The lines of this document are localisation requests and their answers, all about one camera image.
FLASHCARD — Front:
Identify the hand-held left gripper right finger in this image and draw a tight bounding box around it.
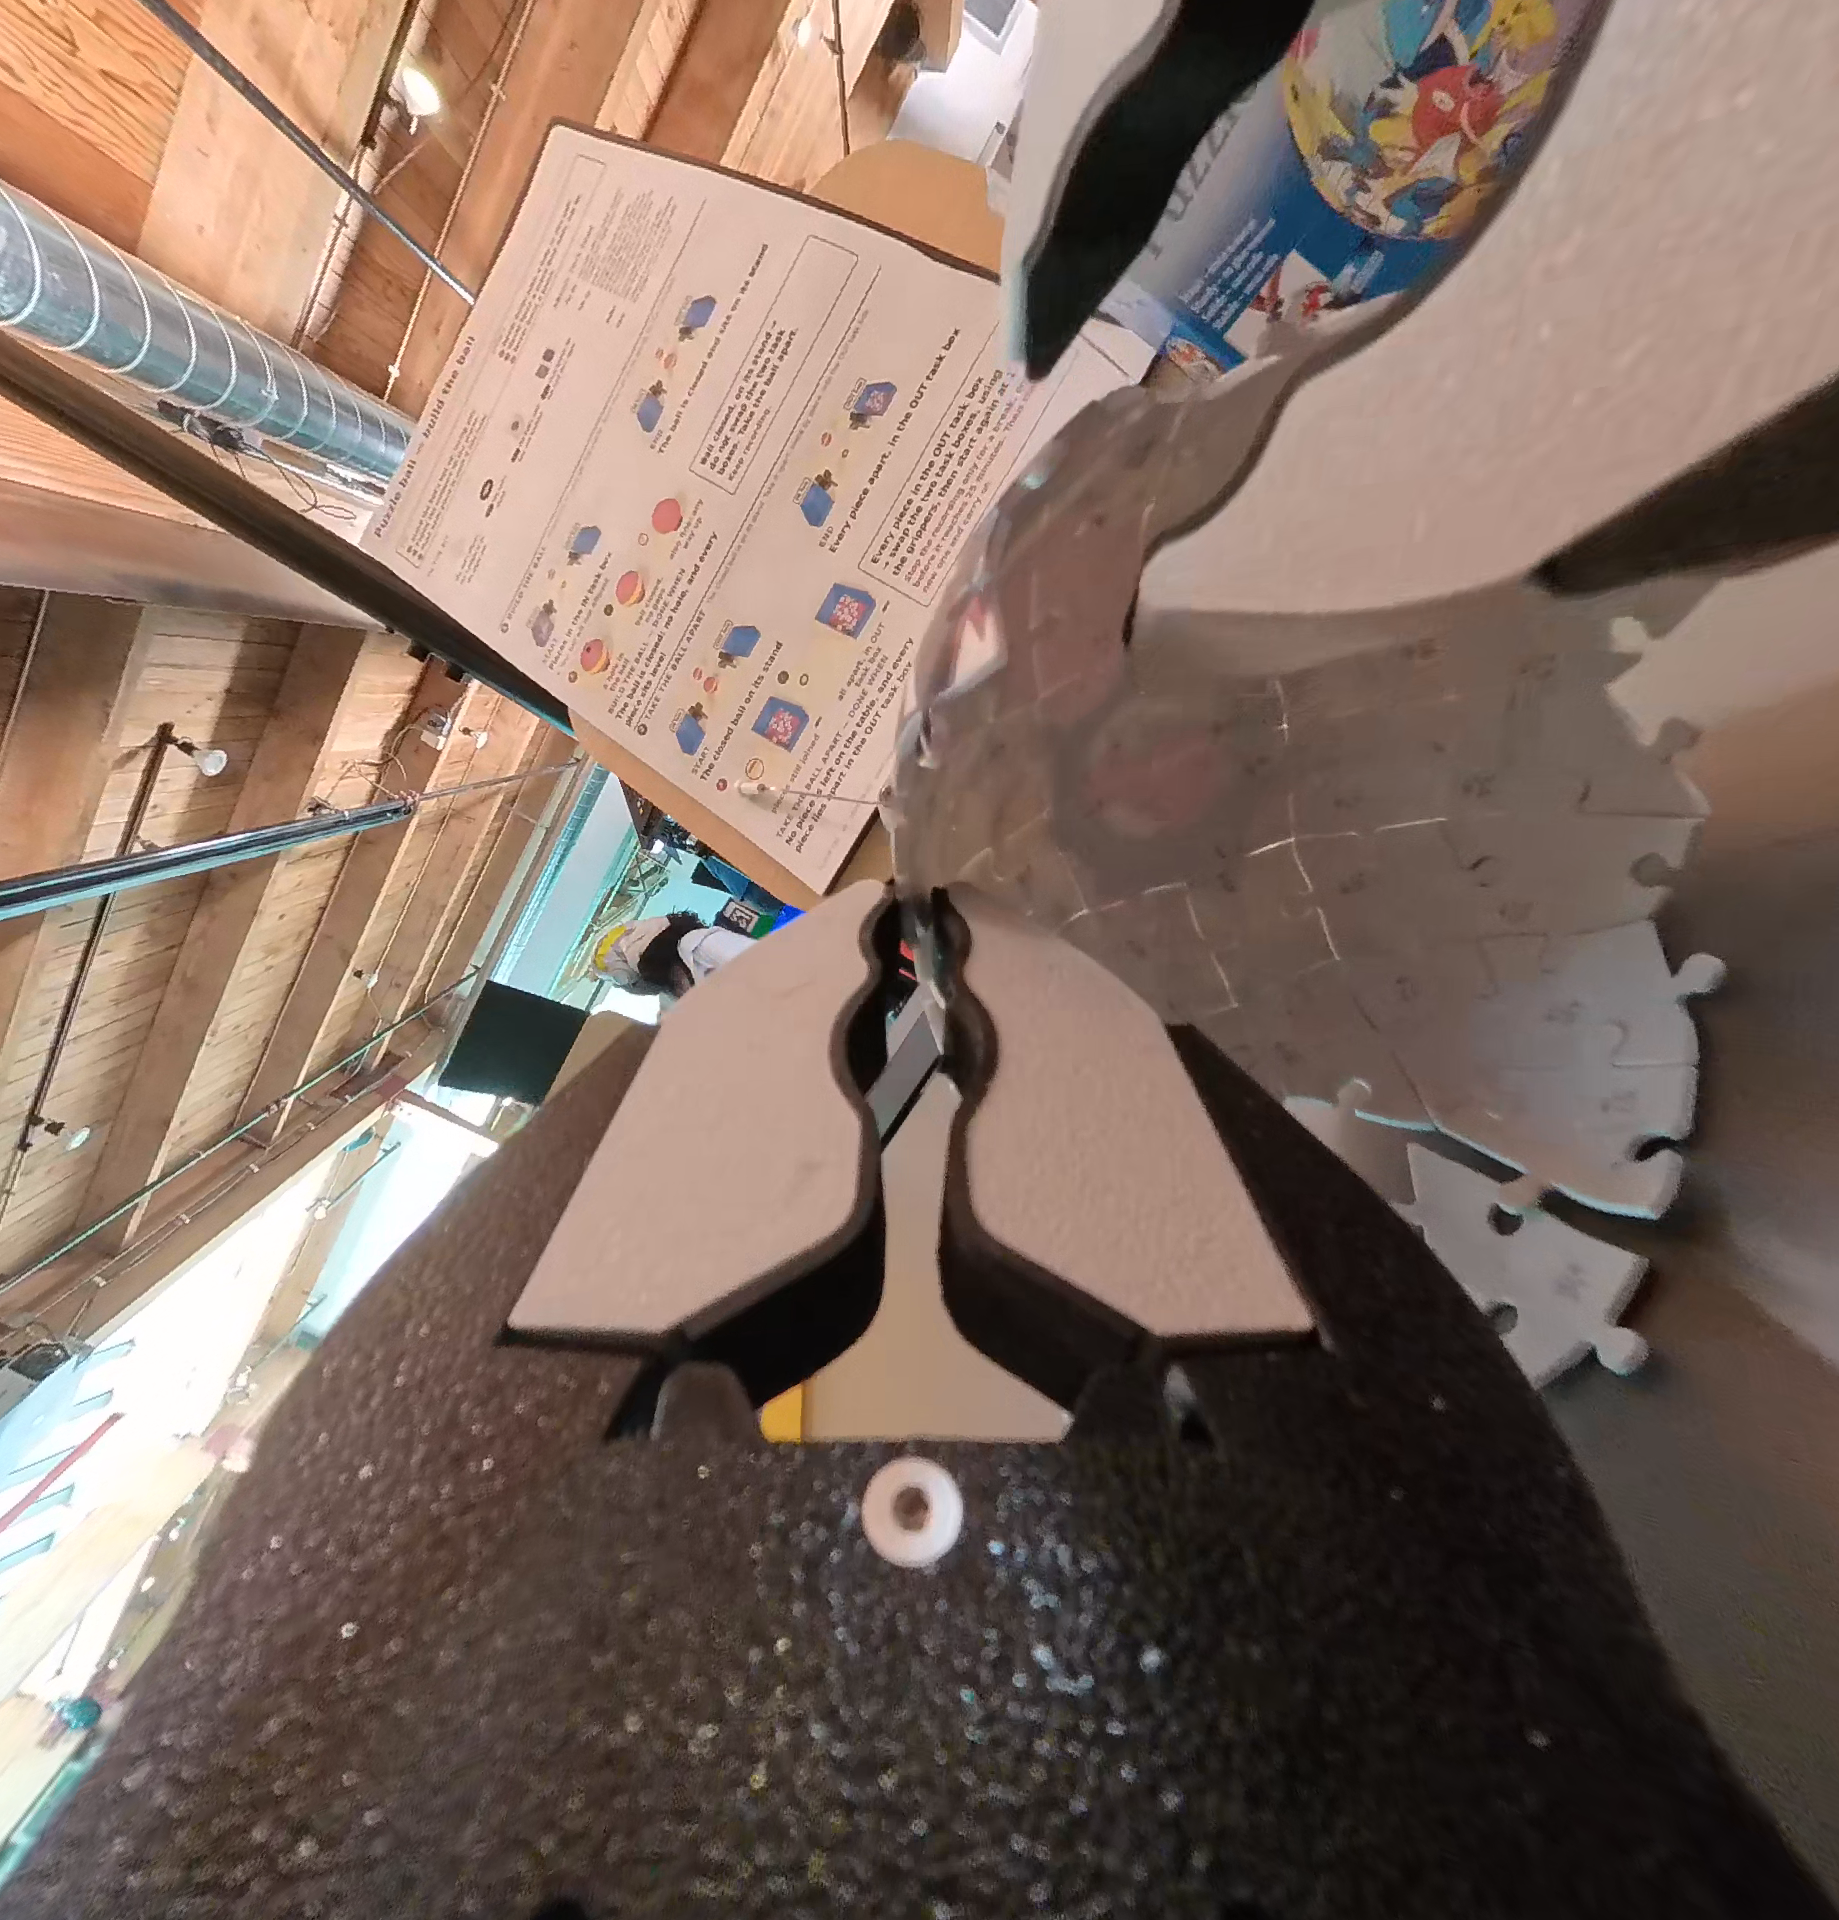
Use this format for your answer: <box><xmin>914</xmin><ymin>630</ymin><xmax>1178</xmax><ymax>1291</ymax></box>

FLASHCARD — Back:
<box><xmin>941</xmin><ymin>896</ymin><xmax>1321</xmax><ymax>1405</ymax></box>

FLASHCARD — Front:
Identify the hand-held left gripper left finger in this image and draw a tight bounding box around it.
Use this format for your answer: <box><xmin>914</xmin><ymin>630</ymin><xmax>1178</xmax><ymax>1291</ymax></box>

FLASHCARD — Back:
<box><xmin>505</xmin><ymin>880</ymin><xmax>899</xmax><ymax>1392</ymax></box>

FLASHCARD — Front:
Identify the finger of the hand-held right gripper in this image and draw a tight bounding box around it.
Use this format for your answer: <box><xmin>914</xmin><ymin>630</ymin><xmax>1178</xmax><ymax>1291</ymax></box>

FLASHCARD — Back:
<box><xmin>999</xmin><ymin>0</ymin><xmax>1329</xmax><ymax>379</ymax></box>
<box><xmin>1130</xmin><ymin>0</ymin><xmax>1839</xmax><ymax>652</ymax></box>

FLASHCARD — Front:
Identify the partly built puzzle ball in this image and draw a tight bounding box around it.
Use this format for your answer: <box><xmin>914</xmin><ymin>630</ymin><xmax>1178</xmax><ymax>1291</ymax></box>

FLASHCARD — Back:
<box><xmin>880</xmin><ymin>381</ymin><xmax>1730</xmax><ymax>1224</ymax></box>

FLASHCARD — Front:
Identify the blue puzzle box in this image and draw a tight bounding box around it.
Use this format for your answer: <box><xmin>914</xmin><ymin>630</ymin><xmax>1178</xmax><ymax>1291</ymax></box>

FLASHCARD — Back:
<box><xmin>1091</xmin><ymin>0</ymin><xmax>1614</xmax><ymax>405</ymax></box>

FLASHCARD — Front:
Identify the black flat panel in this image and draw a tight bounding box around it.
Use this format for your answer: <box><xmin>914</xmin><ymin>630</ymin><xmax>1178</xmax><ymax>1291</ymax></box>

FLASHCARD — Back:
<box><xmin>437</xmin><ymin>980</ymin><xmax>587</xmax><ymax>1102</ymax></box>

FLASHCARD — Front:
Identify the printed instruction sheet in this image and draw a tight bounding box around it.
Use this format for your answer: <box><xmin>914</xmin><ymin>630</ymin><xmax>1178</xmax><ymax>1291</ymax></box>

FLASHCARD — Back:
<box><xmin>372</xmin><ymin>124</ymin><xmax>1037</xmax><ymax>902</ymax></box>

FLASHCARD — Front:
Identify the metal ceiling conduit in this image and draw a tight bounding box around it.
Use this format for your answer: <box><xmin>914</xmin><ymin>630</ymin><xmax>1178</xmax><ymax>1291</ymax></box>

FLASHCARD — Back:
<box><xmin>0</xmin><ymin>759</ymin><xmax>591</xmax><ymax>941</ymax></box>

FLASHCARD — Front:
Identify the black boom pole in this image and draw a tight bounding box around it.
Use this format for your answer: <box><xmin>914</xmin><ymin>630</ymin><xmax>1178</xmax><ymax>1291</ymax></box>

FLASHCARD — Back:
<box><xmin>0</xmin><ymin>309</ymin><xmax>577</xmax><ymax>738</ymax></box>

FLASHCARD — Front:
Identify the silver air duct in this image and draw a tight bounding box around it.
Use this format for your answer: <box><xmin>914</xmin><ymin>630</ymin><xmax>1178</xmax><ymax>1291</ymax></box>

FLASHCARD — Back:
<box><xmin>0</xmin><ymin>156</ymin><xmax>411</xmax><ymax>484</ymax></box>

